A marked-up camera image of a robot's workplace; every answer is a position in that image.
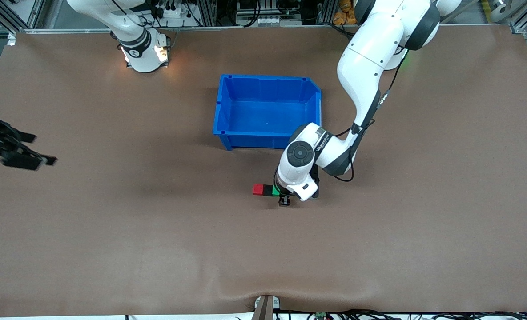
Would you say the brown table mat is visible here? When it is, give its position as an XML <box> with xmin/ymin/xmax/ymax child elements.
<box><xmin>0</xmin><ymin>24</ymin><xmax>527</xmax><ymax>317</ymax></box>

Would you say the blue plastic storage bin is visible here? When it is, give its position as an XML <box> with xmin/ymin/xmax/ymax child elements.
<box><xmin>213</xmin><ymin>74</ymin><xmax>323</xmax><ymax>152</ymax></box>

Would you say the pile of orange objects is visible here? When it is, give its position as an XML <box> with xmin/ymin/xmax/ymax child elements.
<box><xmin>333</xmin><ymin>0</ymin><xmax>357</xmax><ymax>26</ymax></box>

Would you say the white power strip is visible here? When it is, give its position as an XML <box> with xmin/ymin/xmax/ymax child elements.
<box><xmin>156</xmin><ymin>4</ymin><xmax>189</xmax><ymax>19</ymax></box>

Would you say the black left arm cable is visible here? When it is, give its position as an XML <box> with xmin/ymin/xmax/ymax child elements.
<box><xmin>332</xmin><ymin>49</ymin><xmax>411</xmax><ymax>183</ymax></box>

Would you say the metal table edge bracket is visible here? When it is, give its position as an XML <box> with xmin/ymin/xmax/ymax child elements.
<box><xmin>254</xmin><ymin>294</ymin><xmax>281</xmax><ymax>320</ymax></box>

